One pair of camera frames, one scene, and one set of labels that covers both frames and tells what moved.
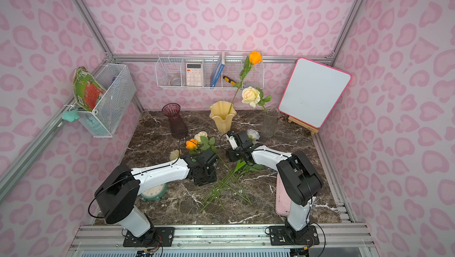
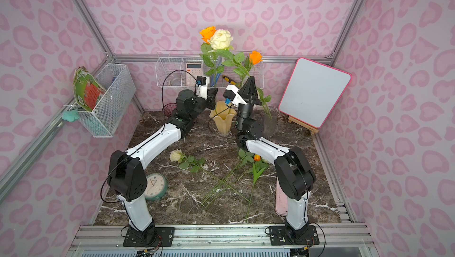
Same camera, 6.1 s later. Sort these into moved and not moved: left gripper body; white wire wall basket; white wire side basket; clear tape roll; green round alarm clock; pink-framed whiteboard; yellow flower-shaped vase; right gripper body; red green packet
Moved: right gripper body; left gripper body
Not moved: white wire wall basket; pink-framed whiteboard; green round alarm clock; yellow flower-shaped vase; clear tape roll; white wire side basket; red green packet
